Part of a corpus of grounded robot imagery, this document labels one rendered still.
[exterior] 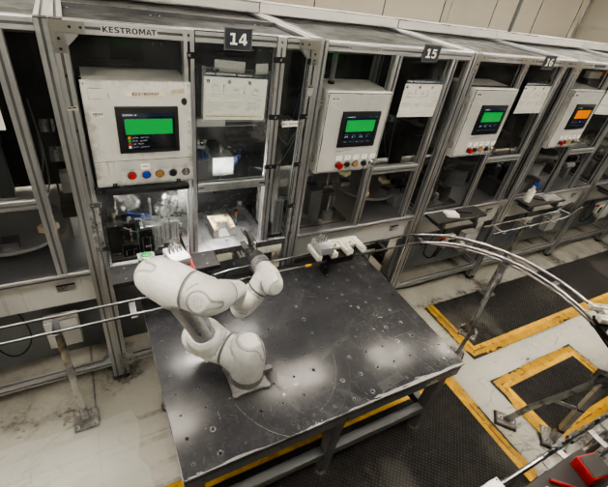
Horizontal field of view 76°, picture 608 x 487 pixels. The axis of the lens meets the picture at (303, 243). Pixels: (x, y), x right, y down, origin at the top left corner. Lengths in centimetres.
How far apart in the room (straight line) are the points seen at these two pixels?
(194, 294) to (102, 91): 96
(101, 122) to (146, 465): 177
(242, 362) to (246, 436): 30
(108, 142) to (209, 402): 120
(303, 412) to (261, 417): 19
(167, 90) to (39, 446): 200
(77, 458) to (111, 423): 22
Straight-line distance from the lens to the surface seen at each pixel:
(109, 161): 192
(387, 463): 266
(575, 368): 391
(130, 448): 262
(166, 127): 186
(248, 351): 173
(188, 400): 191
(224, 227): 246
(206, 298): 120
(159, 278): 129
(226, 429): 184
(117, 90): 182
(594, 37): 1015
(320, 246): 237
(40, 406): 291
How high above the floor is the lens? 229
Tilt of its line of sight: 35 degrees down
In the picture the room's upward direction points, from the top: 10 degrees clockwise
